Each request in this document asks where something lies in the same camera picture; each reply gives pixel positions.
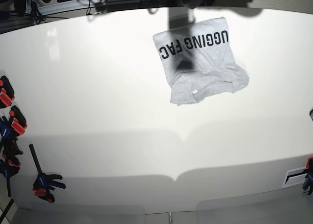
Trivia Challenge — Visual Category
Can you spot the grey T-shirt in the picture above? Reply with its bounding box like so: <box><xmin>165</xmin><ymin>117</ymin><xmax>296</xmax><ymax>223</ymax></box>
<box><xmin>153</xmin><ymin>17</ymin><xmax>249</xmax><ymax>106</ymax></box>

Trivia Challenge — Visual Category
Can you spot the blue bar clamp on table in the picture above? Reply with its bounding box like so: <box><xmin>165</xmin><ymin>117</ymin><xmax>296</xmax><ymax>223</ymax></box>
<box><xmin>29</xmin><ymin>144</ymin><xmax>66</xmax><ymax>203</ymax></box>

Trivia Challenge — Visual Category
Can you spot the lower orange black clamp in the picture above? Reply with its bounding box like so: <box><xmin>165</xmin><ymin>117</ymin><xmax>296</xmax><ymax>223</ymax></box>
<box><xmin>0</xmin><ymin>105</ymin><xmax>27</xmax><ymax>138</ymax></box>

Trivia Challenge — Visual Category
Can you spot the orange black clamp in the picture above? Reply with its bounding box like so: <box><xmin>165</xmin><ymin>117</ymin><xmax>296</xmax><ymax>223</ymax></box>
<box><xmin>0</xmin><ymin>75</ymin><xmax>15</xmax><ymax>109</ymax></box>
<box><xmin>0</xmin><ymin>105</ymin><xmax>27</xmax><ymax>138</ymax></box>

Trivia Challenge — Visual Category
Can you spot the upper orange black clamp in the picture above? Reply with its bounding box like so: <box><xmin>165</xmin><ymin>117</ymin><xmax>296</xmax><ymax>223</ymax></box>
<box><xmin>0</xmin><ymin>75</ymin><xmax>15</xmax><ymax>109</ymax></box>

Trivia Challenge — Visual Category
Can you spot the blue clamp at right edge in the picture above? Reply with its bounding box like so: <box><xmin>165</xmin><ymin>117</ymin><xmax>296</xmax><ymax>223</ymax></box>
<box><xmin>302</xmin><ymin>157</ymin><xmax>313</xmax><ymax>195</ymax></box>

